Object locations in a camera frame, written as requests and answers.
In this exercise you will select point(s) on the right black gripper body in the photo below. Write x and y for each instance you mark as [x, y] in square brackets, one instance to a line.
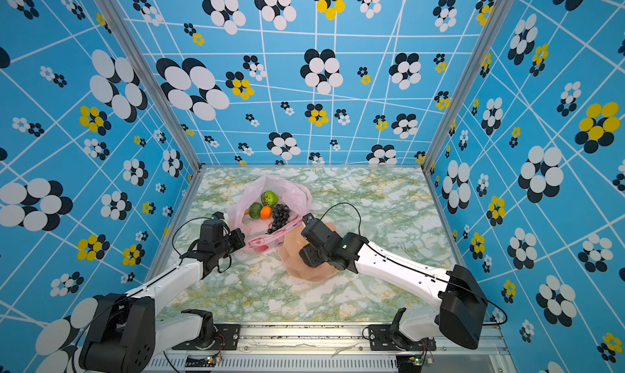
[316, 259]

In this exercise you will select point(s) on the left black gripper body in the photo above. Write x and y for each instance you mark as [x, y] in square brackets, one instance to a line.
[230, 243]

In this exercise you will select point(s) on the light green lime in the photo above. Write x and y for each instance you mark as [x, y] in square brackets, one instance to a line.
[254, 211]

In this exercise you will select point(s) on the pink plastic bag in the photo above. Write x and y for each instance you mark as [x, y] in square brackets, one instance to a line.
[297, 197]

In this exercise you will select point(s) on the orange tangerine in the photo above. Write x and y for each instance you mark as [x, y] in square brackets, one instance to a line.
[266, 212]

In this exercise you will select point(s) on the green kiwi fruit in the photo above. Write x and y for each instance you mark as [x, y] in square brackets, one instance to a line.
[269, 199]

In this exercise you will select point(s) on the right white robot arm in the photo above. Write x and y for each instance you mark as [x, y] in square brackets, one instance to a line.
[457, 305]

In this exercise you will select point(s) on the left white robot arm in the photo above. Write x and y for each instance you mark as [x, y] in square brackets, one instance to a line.
[124, 333]

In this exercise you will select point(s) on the black grape bunch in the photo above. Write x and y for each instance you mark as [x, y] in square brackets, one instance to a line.
[280, 217]

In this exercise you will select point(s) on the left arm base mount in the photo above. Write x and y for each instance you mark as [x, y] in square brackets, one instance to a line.
[223, 336]

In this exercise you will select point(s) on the aluminium front rail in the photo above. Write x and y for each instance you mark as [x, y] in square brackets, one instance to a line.
[331, 347]

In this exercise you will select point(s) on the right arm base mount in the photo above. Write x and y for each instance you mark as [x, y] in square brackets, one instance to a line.
[382, 337]

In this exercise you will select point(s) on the left corner aluminium post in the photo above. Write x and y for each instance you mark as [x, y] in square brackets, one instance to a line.
[129, 44]

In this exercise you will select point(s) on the corner aluminium post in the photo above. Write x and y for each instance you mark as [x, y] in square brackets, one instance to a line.
[469, 75]
[129, 44]

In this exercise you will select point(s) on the right corner aluminium post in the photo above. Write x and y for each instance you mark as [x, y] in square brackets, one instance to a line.
[469, 75]

